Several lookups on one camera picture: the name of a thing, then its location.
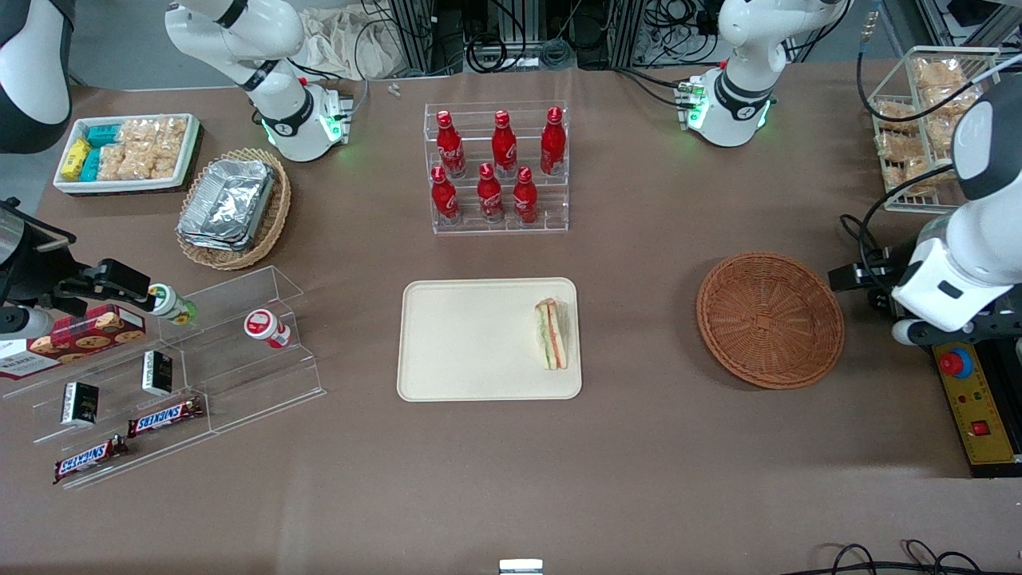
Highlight yellow black emergency stop box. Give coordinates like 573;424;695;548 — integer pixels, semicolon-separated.
918;311;1022;479

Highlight white rectangular snack bin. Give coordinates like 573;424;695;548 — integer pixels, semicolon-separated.
53;113;201;196

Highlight green lid yogurt cup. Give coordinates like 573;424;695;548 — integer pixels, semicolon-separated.
149;284;197;325

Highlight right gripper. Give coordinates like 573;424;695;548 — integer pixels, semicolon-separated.
0;200;154;316

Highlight red plaid cookie box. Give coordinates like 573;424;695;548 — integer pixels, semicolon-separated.
0;304;148;381

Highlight small black white box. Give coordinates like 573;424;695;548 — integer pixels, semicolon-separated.
141;350;174;397
61;382;101;426

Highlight triangular sandwich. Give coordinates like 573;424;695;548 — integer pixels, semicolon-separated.
533;297;570;371

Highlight stack of foil trays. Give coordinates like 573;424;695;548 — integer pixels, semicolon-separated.
176;159;277;253

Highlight white wire rack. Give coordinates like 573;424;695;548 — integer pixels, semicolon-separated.
866;46;1004;213

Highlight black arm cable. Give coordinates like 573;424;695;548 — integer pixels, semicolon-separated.
855;0;1000;122
840;163;959;276

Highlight black base cables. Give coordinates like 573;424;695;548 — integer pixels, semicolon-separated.
613;67;697;109

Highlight Snickers chocolate bar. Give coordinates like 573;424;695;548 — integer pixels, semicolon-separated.
127;397;205;439
53;434;129;486

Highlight light wicker basket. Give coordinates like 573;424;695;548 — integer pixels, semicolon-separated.
175;147;292;272

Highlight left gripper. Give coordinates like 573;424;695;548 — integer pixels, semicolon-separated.
829;248;919;314

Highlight black floor cables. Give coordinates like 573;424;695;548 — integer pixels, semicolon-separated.
798;541;1022;575

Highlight red cola bottle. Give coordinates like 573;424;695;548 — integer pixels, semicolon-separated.
430;165;463;225
512;165;540;225
435;109;468;179
490;109;519;179
540;105;568;177
477;162;506;224

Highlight clear acrylic stepped shelf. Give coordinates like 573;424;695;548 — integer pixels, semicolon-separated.
0;265;327;490

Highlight red lid yogurt cup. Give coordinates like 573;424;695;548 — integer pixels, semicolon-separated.
244;309;292;350

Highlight brown wicker basket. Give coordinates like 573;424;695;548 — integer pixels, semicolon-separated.
695;252;846;391

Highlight white cloth bag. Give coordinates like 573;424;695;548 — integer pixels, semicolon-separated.
301;6;401;81

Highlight yellow snack pack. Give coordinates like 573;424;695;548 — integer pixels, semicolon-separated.
61;139;92;181

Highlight black coiled cable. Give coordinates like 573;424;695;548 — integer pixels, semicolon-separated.
466;35;509;73

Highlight clear acrylic bottle rack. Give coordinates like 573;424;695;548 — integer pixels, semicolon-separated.
423;101;570;236

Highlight cream plastic tray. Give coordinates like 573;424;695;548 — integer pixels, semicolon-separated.
397;277;584;402

